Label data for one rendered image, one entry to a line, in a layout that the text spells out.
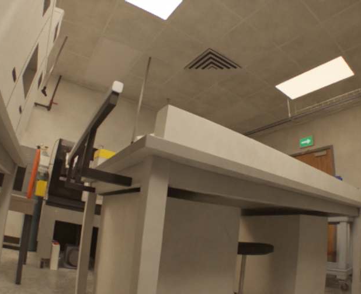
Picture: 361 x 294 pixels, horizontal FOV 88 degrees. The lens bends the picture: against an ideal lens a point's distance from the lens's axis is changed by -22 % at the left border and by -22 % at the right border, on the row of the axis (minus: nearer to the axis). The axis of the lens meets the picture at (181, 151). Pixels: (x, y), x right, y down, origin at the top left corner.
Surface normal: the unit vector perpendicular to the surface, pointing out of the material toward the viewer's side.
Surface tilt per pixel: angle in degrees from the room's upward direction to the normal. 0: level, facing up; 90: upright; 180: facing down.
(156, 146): 90
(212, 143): 90
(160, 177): 90
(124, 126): 90
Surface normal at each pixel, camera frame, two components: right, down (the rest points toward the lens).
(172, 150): 0.55, -0.20
